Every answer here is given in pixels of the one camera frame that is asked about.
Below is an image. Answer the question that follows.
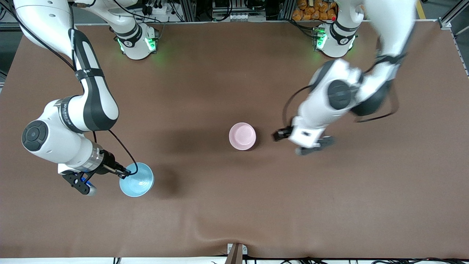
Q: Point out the blue bowl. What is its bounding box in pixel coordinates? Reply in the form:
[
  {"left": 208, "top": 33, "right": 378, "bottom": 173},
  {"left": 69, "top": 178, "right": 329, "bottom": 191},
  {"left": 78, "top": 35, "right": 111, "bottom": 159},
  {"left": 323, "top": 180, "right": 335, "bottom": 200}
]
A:
[{"left": 119, "top": 162, "right": 155, "bottom": 198}]

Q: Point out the pink bowl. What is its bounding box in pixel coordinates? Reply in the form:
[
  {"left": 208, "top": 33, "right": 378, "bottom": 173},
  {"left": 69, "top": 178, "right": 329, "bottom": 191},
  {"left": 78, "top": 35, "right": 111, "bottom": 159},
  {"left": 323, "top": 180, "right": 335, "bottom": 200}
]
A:
[{"left": 229, "top": 122, "right": 256, "bottom": 151}]

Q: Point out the brown table cloth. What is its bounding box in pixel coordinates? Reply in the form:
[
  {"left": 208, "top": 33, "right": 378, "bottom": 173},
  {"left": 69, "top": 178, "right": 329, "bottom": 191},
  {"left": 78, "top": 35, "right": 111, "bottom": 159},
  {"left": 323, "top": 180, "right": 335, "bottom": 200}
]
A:
[{"left": 0, "top": 20, "right": 469, "bottom": 259}]

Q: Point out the orange packaged goods pile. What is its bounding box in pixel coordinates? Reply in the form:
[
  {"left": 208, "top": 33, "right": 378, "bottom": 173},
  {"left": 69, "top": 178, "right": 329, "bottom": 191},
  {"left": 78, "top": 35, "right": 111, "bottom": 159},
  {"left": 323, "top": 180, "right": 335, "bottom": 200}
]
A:
[{"left": 292, "top": 0, "right": 367, "bottom": 21}]

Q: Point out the brown pole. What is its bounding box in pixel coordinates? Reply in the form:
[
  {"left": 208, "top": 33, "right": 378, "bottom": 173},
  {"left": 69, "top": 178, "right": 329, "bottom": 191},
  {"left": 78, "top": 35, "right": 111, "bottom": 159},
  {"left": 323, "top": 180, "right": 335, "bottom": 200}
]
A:
[{"left": 224, "top": 243, "right": 243, "bottom": 264}]

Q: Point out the white power strip with plugs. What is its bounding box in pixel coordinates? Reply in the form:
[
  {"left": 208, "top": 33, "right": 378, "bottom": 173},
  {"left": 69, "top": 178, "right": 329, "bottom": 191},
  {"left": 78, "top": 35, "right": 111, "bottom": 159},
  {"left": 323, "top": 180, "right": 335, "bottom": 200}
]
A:
[{"left": 141, "top": 0, "right": 173, "bottom": 16}]

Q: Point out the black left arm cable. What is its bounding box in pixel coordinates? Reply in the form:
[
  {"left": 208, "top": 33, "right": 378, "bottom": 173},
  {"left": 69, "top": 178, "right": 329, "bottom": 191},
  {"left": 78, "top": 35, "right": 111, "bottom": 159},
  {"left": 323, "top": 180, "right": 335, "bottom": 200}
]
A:
[{"left": 282, "top": 37, "right": 400, "bottom": 128}]

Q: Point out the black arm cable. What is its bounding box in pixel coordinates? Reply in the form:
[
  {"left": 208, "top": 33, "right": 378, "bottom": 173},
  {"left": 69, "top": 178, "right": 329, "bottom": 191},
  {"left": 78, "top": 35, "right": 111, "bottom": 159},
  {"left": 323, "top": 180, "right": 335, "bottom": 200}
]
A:
[
  {"left": 282, "top": 37, "right": 400, "bottom": 128},
  {"left": 15, "top": 0, "right": 139, "bottom": 176}
]

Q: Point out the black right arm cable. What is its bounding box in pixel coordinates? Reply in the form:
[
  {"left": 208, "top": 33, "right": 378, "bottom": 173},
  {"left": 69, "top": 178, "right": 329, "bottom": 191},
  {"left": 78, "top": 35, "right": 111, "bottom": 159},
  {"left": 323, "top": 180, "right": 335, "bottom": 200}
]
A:
[{"left": 15, "top": 0, "right": 139, "bottom": 176}]

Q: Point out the grey metal bracket plate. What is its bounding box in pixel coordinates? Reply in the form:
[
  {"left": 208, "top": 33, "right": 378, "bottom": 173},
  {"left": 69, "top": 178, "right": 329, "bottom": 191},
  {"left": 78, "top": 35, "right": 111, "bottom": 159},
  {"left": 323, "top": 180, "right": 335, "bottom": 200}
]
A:
[{"left": 227, "top": 243, "right": 248, "bottom": 256}]

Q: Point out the aluminium frame post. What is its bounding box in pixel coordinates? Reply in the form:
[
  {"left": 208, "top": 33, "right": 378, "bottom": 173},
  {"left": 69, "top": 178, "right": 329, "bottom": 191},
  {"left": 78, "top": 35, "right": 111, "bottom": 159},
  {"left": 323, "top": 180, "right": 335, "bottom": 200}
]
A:
[
  {"left": 280, "top": 0, "right": 295, "bottom": 21},
  {"left": 181, "top": 0, "right": 196, "bottom": 22}
]

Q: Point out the aluminium corner frame profile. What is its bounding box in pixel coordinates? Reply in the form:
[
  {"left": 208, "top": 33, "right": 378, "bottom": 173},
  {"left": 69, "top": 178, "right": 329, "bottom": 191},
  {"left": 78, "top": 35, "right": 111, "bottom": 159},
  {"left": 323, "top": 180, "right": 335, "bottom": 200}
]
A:
[{"left": 438, "top": 0, "right": 469, "bottom": 30}]

